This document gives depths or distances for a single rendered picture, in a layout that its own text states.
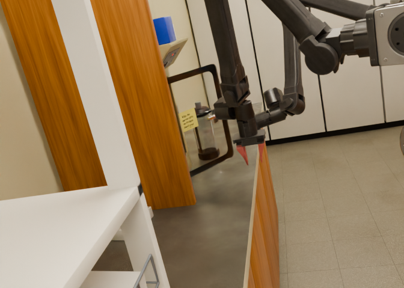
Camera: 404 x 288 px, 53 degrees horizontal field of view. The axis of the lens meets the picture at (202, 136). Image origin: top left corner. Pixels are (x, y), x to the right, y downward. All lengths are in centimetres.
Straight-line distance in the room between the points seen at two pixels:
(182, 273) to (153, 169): 46
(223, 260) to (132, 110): 60
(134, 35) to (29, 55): 39
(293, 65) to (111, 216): 115
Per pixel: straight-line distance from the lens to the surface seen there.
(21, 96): 158
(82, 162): 157
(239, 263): 114
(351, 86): 466
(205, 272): 114
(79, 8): 58
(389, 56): 97
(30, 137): 158
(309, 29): 103
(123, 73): 141
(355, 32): 99
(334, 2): 160
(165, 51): 144
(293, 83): 154
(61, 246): 51
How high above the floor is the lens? 157
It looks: 16 degrees down
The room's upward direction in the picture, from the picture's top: 13 degrees counter-clockwise
